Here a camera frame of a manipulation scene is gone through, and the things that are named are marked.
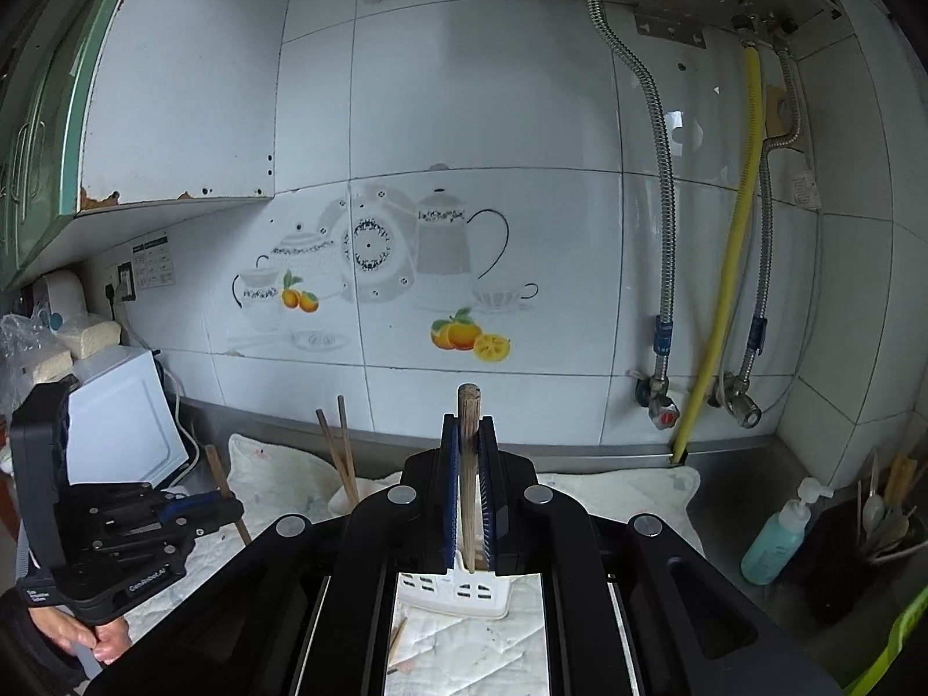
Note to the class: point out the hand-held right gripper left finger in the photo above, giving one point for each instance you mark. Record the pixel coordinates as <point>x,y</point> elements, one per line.
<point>449,507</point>

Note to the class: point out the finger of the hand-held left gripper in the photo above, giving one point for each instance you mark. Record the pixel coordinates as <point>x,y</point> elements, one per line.
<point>188,507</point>
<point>138,540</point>

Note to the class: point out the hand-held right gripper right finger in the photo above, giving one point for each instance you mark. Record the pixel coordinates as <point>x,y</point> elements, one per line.
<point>486,515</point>

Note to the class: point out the wooden chopstick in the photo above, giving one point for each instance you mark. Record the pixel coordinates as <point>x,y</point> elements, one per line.
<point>333,449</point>
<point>346,442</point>
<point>397,644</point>
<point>217,468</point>
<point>470,406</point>

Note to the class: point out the white plastic utensil basket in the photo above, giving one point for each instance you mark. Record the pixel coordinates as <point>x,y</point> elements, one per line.
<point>464,598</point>

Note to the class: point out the person's left hand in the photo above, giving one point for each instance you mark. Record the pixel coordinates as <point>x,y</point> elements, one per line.
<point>109,642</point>

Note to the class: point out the white quilted mat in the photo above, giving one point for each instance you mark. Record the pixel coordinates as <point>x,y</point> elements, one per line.
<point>275,464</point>

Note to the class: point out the pale yellow foam block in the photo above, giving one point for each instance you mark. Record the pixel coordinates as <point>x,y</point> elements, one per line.
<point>91,337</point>
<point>49,366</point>

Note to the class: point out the clear plastic bag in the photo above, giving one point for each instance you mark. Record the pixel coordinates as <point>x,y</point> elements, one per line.
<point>22,348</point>

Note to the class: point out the white rounded appliance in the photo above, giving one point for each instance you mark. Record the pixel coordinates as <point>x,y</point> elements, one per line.
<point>62,297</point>

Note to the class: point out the metal water valve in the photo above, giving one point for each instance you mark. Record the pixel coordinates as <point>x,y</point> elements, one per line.
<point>743,406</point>

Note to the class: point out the blue hand soap bottle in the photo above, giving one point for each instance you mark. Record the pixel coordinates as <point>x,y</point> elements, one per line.
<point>772,547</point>

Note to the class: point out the black utensil holder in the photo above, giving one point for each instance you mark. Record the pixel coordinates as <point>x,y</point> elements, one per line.
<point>848,580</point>

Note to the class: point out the white spoon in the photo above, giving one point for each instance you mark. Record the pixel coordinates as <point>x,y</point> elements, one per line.
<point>874,511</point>

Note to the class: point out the wall power socket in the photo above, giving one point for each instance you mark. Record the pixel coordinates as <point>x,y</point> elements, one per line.
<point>127,279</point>

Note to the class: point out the printed wall label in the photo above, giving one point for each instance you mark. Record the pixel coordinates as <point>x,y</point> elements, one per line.
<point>154,259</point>

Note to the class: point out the green wall cabinet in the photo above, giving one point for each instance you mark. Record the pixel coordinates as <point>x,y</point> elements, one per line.
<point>188,87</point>

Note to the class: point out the small wall sticker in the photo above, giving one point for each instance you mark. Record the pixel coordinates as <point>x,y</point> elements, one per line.
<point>806,190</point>

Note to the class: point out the metal mounting bracket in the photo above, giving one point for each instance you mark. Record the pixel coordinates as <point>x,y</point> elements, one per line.
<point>671,29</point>

